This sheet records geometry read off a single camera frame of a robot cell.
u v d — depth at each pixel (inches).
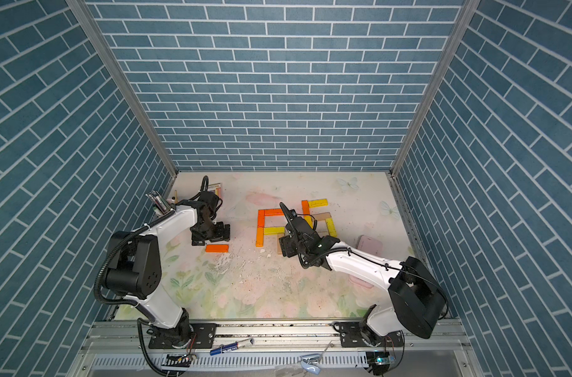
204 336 29.0
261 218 40.4
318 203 42.6
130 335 29.6
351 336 29.0
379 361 27.7
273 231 39.1
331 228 39.1
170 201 37.3
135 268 18.6
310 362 26.8
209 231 31.0
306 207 41.4
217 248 36.8
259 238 38.2
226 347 27.8
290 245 29.7
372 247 37.5
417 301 16.6
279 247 36.9
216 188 44.0
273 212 41.3
